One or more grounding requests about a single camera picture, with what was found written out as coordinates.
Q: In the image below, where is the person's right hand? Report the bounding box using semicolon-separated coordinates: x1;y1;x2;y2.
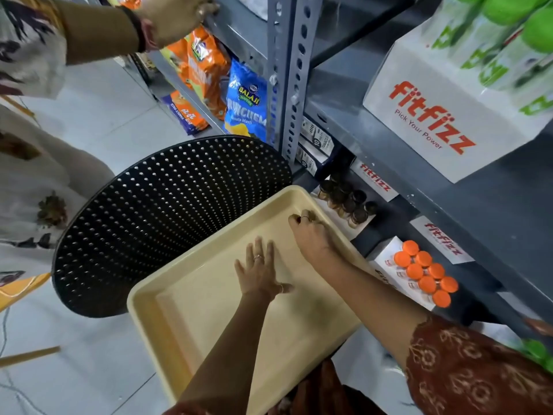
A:
288;209;347;275

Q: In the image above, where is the person's left hand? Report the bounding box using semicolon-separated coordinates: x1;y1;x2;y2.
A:
234;237;295;301

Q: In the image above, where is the cream plastic tray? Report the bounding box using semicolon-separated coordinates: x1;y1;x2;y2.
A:
126;186;373;415

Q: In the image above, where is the person's left forearm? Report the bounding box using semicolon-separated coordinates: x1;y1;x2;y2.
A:
177;294;280;409

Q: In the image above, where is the another person's forearm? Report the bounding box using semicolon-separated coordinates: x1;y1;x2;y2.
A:
54;0;144;66

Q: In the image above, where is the person's right forearm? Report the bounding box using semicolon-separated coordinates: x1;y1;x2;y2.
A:
316;257;433;370

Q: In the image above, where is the group of dark capped bottles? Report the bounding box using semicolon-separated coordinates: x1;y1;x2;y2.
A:
317;173;380;229

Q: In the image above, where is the black and white carton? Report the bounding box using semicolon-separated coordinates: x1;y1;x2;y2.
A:
296;144;334;180
300;116;343;159

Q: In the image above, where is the white box of dark bottles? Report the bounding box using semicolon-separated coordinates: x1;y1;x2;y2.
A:
310;159;399;242

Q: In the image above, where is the black perforated round stool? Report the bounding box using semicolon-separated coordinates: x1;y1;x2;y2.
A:
52;135;293;318

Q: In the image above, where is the white box of orange bottles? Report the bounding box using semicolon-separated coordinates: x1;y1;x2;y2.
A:
366;216;475;312

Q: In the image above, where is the person's brown patterned garment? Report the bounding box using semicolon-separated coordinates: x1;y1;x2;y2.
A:
267;358;387;415

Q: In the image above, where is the blue snack packet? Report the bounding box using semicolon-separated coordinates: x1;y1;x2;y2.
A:
223;60;269;143

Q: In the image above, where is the group of orange capped bottles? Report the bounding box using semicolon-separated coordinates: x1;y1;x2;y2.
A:
393;240;459;309

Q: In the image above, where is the orange and purple snack packet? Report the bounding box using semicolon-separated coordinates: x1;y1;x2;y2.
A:
161;90;211;135

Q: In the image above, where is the large white red-print box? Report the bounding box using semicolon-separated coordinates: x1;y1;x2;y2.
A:
363;21;553;184

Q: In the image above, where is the grey metal shelf rack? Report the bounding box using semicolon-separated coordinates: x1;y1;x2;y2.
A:
147;0;553;342

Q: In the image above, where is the large orange snack packet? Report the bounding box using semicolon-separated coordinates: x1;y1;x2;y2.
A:
186;26;232;120

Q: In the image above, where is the small orange snack packet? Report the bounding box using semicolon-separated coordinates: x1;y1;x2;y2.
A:
160;39;193;89

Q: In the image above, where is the red-brown patterned sleeve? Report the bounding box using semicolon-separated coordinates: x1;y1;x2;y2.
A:
403;314;553;415

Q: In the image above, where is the wooden stick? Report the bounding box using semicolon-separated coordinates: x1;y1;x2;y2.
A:
0;346;61;369

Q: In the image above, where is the row of green capped bottles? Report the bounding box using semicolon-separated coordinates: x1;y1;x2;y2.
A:
421;0;553;117

